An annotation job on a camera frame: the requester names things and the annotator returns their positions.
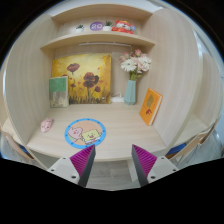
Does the wooden chair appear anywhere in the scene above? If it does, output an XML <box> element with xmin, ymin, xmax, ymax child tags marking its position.
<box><xmin>166</xmin><ymin>120</ymin><xmax>218</xmax><ymax>162</ymax></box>
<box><xmin>0</xmin><ymin>130</ymin><xmax>44</xmax><ymax>169</ymax></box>

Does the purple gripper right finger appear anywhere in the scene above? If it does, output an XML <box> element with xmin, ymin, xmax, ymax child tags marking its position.
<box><xmin>130</xmin><ymin>143</ymin><xmax>179</xmax><ymax>187</ymax></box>

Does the wooden desk shelf unit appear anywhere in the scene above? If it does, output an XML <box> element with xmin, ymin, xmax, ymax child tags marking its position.
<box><xmin>0</xmin><ymin>0</ymin><xmax>223</xmax><ymax>164</ymax></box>

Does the pink and white flower bouquet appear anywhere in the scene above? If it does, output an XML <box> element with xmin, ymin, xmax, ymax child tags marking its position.
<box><xmin>119</xmin><ymin>49</ymin><xmax>152</xmax><ymax>81</ymax></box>

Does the white power adapter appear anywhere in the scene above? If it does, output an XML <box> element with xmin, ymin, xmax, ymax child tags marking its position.
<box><xmin>111</xmin><ymin>97</ymin><xmax>124</xmax><ymax>103</ymax></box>

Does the green and beige book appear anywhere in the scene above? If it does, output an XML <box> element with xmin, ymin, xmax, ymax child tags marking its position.
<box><xmin>49</xmin><ymin>76</ymin><xmax>69</xmax><ymax>108</ymax></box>

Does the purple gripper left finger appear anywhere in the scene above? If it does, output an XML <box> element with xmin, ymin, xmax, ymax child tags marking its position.
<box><xmin>46</xmin><ymin>144</ymin><xmax>97</xmax><ymax>188</ymax></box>

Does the pink pig-shaped mouse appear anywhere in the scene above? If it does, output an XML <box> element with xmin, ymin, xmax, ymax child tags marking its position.
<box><xmin>41</xmin><ymin>118</ymin><xmax>53</xmax><ymax>133</ymax></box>

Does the red lucky figurine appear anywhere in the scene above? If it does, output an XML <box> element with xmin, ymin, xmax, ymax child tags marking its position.
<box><xmin>112</xmin><ymin>20</ymin><xmax>136</xmax><ymax>34</ymax></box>

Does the small potted plant right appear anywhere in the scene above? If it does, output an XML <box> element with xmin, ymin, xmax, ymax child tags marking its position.
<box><xmin>103</xmin><ymin>21</ymin><xmax>112</xmax><ymax>31</ymax></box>

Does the orange book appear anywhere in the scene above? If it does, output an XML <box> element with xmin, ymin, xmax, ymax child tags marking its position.
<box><xmin>139</xmin><ymin>88</ymin><xmax>163</xmax><ymax>125</ymax></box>

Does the yellow poppy flower painting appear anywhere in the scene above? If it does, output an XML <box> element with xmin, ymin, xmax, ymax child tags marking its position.
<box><xmin>52</xmin><ymin>53</ymin><xmax>111</xmax><ymax>104</ymax></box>

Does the teal ceramic vase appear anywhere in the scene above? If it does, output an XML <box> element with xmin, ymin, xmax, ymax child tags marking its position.
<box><xmin>124</xmin><ymin>80</ymin><xmax>136</xmax><ymax>105</ymax></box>

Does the wooden chair left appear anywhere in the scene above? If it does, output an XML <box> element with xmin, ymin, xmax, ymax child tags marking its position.
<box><xmin>0</xmin><ymin>130</ymin><xmax>44</xmax><ymax>169</ymax></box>

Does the small potted plant left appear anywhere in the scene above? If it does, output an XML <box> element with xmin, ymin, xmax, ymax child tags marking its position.
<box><xmin>76</xmin><ymin>24</ymin><xmax>84</xmax><ymax>33</ymax></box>

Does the round purple number sign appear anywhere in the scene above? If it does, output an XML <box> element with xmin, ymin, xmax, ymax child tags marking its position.
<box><xmin>90</xmin><ymin>21</ymin><xmax>104</xmax><ymax>31</ymax></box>

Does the small potted plant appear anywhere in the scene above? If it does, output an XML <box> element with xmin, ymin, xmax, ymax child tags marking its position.
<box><xmin>103</xmin><ymin>21</ymin><xmax>112</xmax><ymax>31</ymax></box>
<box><xmin>76</xmin><ymin>24</ymin><xmax>84</xmax><ymax>33</ymax></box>

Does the wooden chair right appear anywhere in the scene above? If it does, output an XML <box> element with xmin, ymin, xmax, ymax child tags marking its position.
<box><xmin>166</xmin><ymin>120</ymin><xmax>218</xmax><ymax>162</ymax></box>

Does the round cartoon mouse pad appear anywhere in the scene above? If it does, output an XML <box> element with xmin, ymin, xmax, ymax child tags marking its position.
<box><xmin>64</xmin><ymin>118</ymin><xmax>106</xmax><ymax>149</ymax></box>

